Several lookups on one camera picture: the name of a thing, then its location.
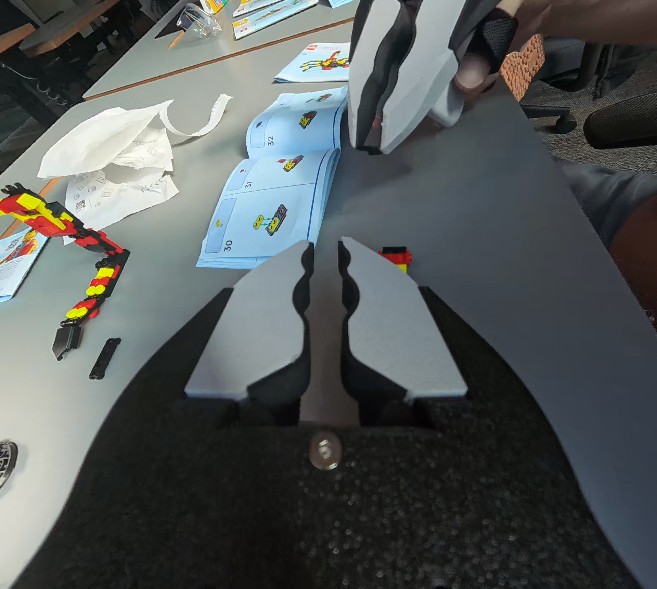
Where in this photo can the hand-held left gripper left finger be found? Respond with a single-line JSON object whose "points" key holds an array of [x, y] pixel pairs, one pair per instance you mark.
{"points": [[251, 332]]}

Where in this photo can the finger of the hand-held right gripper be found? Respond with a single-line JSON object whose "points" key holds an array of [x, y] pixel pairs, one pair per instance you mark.
{"points": [[367, 60], [431, 50]]}

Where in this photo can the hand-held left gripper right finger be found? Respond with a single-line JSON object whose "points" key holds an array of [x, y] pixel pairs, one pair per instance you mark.
{"points": [[400, 337]]}

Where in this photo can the red yellow black brick assembly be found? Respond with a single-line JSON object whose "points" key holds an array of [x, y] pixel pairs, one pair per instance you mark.
{"points": [[398, 258]]}

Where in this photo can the grey desk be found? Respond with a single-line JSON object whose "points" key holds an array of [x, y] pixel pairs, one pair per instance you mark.
{"points": [[154, 65], [462, 219]]}

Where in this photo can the background desk with wooden edge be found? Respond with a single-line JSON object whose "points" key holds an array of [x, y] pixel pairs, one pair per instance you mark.
{"points": [[77, 19]]}

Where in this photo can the closed booklet with scorpion cover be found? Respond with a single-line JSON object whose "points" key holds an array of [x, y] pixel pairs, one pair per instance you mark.
{"points": [[308, 71]]}

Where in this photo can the open blue instruction booklet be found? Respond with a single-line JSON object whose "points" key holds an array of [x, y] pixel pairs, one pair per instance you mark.
{"points": [[267, 219]]}

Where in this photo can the black thin brick plate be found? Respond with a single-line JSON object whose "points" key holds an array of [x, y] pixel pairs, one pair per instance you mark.
{"points": [[105, 358]]}

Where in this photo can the black office chair base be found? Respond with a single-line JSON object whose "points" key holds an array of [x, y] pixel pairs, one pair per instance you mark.
{"points": [[562, 124]]}

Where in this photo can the clear plastic bag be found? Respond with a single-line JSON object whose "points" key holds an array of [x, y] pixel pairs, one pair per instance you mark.
{"points": [[200, 24]]}

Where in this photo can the red yellow brick model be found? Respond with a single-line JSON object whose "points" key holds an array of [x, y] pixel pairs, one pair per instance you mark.
{"points": [[97, 245]]}

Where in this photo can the black wedge brick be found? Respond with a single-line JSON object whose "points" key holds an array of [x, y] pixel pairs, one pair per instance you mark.
{"points": [[66, 341]]}

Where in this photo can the white printed paper sheet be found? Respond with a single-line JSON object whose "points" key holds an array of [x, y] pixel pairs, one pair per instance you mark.
{"points": [[118, 194]]}

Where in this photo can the black mesh office chair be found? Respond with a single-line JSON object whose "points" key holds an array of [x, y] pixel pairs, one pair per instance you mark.
{"points": [[621, 119]]}

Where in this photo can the person's grey pants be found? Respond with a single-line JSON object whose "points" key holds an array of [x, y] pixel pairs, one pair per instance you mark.
{"points": [[600, 189]]}

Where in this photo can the thin booklet with text page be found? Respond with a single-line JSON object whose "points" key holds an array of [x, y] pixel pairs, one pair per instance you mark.
{"points": [[15, 271]]}

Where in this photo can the torn white paper bag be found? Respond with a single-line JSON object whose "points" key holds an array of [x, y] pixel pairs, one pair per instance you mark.
{"points": [[102, 137]]}

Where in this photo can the black round patterned disc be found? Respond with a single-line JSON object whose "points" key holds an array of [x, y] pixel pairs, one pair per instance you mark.
{"points": [[6, 463]]}

